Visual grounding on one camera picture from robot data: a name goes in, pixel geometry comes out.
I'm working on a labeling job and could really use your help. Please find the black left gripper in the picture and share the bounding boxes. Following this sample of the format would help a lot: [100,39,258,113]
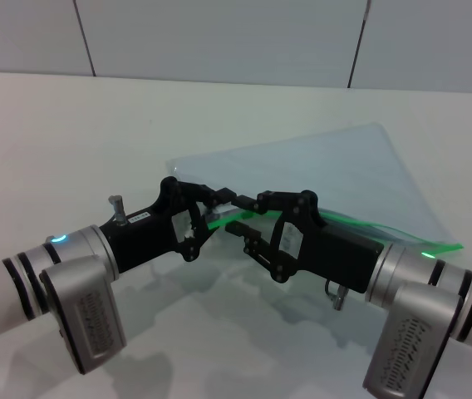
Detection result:
[97,176,238,275]

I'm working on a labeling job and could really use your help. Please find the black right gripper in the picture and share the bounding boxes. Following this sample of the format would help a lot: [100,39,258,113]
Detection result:
[224,190,387,295]

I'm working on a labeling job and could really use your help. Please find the clear document bag green zipper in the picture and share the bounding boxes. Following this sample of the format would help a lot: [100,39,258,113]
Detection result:
[165,120,466,259]

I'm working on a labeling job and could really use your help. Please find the left gripper metal connector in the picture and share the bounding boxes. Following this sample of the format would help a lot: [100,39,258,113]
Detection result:
[108,194,126,226]

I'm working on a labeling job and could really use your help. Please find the gripper metal connector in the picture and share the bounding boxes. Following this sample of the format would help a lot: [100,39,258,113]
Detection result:
[324,279,350,311]
[108,194,126,226]

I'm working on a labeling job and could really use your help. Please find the right gripper metal connector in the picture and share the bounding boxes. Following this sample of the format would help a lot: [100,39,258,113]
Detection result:
[324,279,350,311]

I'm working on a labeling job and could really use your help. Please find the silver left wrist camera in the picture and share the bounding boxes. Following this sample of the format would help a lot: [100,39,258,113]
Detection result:
[39,254,128,376]

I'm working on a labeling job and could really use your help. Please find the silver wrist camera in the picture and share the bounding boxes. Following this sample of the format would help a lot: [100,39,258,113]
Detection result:
[361,280,465,399]
[39,254,128,376]

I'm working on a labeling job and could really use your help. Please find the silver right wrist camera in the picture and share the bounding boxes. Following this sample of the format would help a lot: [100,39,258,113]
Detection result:
[361,280,465,399]

